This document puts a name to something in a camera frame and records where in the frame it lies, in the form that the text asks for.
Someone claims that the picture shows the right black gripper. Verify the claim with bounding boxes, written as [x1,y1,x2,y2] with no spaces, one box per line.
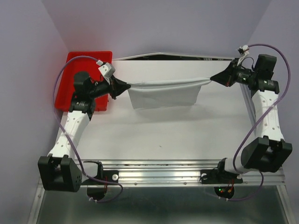
[210,60,258,87]

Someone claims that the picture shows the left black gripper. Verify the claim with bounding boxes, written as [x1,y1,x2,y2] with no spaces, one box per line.
[88,75,130,100]

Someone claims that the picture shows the white fabric skirt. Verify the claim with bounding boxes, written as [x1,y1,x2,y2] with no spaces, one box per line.
[128,78,211,109]

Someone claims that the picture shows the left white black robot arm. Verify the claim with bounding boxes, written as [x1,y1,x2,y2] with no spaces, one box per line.
[38,71,131,192]

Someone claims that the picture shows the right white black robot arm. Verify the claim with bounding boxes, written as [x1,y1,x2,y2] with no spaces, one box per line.
[210,54,292,182]

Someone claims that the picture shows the red plastic tray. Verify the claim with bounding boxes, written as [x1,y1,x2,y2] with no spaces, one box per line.
[55,51,113,112]

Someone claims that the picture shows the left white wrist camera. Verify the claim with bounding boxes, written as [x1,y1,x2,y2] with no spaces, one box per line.
[96,60,115,83]

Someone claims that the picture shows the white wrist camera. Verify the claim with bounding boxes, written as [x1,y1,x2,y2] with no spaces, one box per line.
[96,60,115,83]
[237,45,249,64]

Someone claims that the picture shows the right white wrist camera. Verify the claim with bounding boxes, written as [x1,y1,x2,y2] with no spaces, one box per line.
[237,45,249,64]

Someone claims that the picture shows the aluminium front rail frame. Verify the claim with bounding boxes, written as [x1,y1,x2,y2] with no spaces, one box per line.
[82,160,285,188]

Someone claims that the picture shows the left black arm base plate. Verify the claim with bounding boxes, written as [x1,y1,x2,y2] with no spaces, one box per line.
[81,170,120,186]

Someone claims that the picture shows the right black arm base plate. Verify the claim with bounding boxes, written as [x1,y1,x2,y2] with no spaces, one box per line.
[199,168,243,184]

